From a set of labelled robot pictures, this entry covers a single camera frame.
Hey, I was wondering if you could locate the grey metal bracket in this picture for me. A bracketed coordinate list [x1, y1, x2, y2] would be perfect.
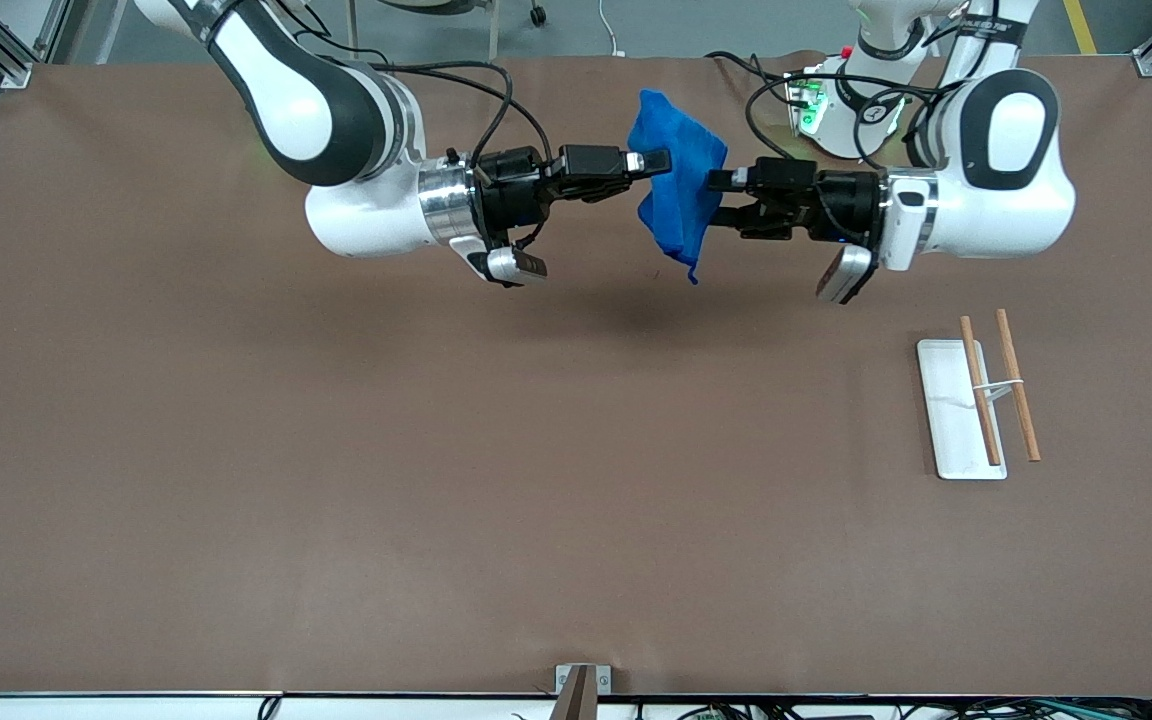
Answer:
[554, 663, 613, 697]

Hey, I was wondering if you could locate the white rack with wooden bars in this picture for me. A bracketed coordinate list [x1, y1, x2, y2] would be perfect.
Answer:
[916, 308, 1043, 481]

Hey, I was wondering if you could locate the black left arm base cable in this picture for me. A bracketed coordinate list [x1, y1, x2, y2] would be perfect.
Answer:
[704, 49, 799, 85]

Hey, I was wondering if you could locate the brown table cover sheet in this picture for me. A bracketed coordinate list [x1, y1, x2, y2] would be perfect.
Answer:
[0, 50, 1152, 699]

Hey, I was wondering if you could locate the black cable bundle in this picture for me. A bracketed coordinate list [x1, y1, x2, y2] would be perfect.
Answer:
[636, 699, 1152, 720]

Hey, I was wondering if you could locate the white floor cable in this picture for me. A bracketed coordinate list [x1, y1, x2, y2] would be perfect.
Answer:
[597, 0, 628, 59]

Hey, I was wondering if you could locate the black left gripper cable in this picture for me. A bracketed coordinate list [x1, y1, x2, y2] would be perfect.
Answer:
[745, 74, 969, 173]

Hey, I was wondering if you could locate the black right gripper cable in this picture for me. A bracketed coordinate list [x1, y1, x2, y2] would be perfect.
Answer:
[374, 60, 554, 173]

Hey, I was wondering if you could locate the black arm base cable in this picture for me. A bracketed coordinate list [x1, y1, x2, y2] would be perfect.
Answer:
[288, 8, 393, 71]
[704, 49, 799, 85]

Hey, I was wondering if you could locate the blue microfibre towel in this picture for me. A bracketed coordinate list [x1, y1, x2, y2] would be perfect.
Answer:
[628, 88, 730, 286]

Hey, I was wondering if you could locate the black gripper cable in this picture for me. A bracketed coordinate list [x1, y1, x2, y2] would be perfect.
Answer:
[374, 60, 554, 173]
[745, 74, 969, 173]

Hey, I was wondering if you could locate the black right arm base cable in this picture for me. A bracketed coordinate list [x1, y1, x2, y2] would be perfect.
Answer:
[288, 8, 393, 71]

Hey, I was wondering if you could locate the dark camera mount post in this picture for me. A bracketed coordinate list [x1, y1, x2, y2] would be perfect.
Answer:
[549, 667, 598, 720]

